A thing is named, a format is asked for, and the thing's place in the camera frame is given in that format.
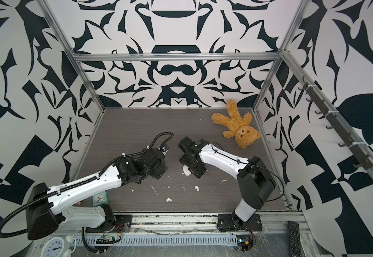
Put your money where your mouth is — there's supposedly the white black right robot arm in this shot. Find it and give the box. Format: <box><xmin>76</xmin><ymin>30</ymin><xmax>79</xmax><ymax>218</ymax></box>
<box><xmin>178</xmin><ymin>137</ymin><xmax>277</xmax><ymax>231</ymax></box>

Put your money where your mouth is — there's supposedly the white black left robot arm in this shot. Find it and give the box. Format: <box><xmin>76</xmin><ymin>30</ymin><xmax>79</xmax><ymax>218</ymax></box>
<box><xmin>0</xmin><ymin>132</ymin><xmax>174</xmax><ymax>241</ymax></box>

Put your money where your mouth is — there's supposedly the brown teddy bear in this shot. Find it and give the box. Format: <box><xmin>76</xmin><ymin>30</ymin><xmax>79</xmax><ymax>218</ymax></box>
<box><xmin>211</xmin><ymin>100</ymin><xmax>261</xmax><ymax>149</ymax></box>

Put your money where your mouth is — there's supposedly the teal white small object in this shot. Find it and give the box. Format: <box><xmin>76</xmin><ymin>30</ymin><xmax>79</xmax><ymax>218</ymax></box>
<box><xmin>92</xmin><ymin>191</ymin><xmax>108</xmax><ymax>207</ymax></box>

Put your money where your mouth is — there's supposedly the green circuit board left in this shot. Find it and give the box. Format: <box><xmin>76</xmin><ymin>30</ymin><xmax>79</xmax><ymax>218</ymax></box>
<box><xmin>96</xmin><ymin>233</ymin><xmax>121</xmax><ymax>244</ymax></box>

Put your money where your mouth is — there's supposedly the green circuit board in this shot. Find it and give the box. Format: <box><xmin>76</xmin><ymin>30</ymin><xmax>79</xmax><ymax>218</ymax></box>
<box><xmin>237</xmin><ymin>234</ymin><xmax>256</xmax><ymax>252</ymax></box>
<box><xmin>96</xmin><ymin>233</ymin><xmax>121</xmax><ymax>244</ymax></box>

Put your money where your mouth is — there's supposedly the green circuit board right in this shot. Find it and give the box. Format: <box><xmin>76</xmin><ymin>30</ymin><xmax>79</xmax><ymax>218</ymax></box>
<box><xmin>237</xmin><ymin>234</ymin><xmax>256</xmax><ymax>252</ymax></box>

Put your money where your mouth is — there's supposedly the white analog clock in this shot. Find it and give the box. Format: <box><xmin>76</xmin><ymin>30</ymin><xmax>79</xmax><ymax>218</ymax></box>
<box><xmin>40</xmin><ymin>237</ymin><xmax>66</xmax><ymax>257</ymax></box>

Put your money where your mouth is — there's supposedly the black remote control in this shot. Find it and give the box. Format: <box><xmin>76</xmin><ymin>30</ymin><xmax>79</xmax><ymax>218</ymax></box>
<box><xmin>288</xmin><ymin>221</ymin><xmax>303</xmax><ymax>257</ymax></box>

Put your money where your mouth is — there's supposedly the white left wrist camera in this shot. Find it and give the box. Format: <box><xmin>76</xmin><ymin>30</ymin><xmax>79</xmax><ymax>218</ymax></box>
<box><xmin>160</xmin><ymin>143</ymin><xmax>169</xmax><ymax>155</ymax></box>

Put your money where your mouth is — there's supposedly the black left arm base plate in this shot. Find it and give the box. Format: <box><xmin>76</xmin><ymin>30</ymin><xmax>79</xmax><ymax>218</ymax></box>
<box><xmin>113</xmin><ymin>214</ymin><xmax>133</xmax><ymax>230</ymax></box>

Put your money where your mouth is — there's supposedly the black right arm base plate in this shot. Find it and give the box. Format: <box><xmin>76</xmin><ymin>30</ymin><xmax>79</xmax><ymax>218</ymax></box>
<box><xmin>217</xmin><ymin>213</ymin><xmax>263</xmax><ymax>232</ymax></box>

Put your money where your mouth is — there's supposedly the white slotted cable duct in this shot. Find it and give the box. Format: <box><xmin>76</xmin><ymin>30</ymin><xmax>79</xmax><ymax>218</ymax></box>
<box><xmin>85</xmin><ymin>234</ymin><xmax>238</xmax><ymax>247</ymax></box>

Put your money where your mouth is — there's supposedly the aluminium mounting rail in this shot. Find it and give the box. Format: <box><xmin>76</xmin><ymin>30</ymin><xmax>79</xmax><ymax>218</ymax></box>
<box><xmin>70</xmin><ymin>211</ymin><xmax>306</xmax><ymax>233</ymax></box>

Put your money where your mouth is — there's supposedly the black wall hook rack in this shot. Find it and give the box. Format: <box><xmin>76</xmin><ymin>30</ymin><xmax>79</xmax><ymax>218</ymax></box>
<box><xmin>301</xmin><ymin>81</ymin><xmax>373</xmax><ymax>170</ymax></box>

